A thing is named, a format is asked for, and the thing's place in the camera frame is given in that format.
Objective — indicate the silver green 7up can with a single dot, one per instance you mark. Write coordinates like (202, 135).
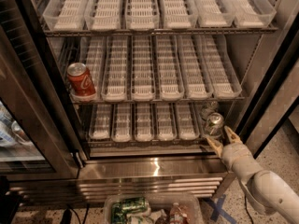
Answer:
(213, 125)

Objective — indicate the bottom shelf tray six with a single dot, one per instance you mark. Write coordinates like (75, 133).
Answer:
(201, 121)

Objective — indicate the middle shelf tray one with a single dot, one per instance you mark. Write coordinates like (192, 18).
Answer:
(92, 54)

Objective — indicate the bottom shelf tray four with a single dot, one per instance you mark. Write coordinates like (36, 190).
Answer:
(166, 130)

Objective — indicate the shelf tray two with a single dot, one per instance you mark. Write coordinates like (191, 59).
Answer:
(122, 123)
(103, 15)
(115, 76)

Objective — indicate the bottom shelf tray one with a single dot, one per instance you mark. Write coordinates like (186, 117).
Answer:
(100, 123)

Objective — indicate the middle shelf tray six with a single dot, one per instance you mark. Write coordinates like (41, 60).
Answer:
(219, 66)

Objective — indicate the middle shelf tray two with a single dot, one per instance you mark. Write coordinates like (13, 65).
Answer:
(115, 76)

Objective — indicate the top shelf tray four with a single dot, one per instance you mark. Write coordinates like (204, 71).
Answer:
(178, 14)

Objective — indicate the bottom shelf tray two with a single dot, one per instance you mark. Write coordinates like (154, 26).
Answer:
(122, 123)

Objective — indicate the clear plastic bin on floor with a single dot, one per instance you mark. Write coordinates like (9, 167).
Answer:
(160, 205)

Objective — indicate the shelf tray three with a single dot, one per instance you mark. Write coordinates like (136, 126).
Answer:
(142, 14)
(142, 76)
(143, 123)

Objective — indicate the green can in bin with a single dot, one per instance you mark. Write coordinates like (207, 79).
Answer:
(121, 209)

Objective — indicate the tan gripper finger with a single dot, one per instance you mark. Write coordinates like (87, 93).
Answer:
(216, 145)
(232, 136)

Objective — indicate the red coca-cola can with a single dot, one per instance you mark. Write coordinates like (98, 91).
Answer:
(81, 80)

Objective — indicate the top shelf tray one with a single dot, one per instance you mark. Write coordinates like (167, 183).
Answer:
(65, 15)

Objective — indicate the middle shelf tray three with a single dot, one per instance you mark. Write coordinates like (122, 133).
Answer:
(142, 76)

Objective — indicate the middle shelf tray five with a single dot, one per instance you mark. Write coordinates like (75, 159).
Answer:
(196, 79)

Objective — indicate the red bottle in bin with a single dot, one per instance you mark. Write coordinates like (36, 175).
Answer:
(178, 214)

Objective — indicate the bottom shelf tray five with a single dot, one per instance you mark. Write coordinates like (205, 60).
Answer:
(186, 121)

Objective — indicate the shelf tray five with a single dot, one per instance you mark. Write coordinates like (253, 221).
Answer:
(186, 121)
(196, 79)
(215, 13)

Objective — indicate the middle shelf tray four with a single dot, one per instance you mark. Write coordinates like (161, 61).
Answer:
(170, 79)

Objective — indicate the top shelf tray two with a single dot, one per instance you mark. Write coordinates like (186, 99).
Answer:
(103, 15)

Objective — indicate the right fridge door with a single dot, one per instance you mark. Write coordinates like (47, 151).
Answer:
(266, 62)

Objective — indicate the bottom shelf tray three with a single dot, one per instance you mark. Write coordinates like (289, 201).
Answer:
(143, 123)

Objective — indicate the top shelf tray six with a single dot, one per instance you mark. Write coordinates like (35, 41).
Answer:
(253, 13)

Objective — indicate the top shelf tray five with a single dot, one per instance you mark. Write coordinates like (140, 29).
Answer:
(215, 13)

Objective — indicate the left glass fridge door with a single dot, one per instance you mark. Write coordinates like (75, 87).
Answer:
(39, 141)

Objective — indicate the silver can behind 7up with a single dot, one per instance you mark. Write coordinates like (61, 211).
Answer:
(208, 108)

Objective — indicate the shelf tray four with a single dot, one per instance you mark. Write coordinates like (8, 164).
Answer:
(178, 14)
(170, 79)
(166, 130)

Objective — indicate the top shelf tray three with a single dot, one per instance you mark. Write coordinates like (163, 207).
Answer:
(142, 14)

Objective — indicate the shelf tray one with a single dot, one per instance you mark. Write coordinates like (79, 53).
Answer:
(92, 54)
(100, 123)
(65, 15)

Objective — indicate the shelf tray six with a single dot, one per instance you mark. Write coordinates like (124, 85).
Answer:
(253, 13)
(219, 66)
(201, 121)

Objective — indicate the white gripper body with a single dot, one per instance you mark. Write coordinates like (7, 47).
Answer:
(234, 155)

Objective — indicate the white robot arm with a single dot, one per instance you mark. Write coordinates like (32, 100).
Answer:
(266, 191)

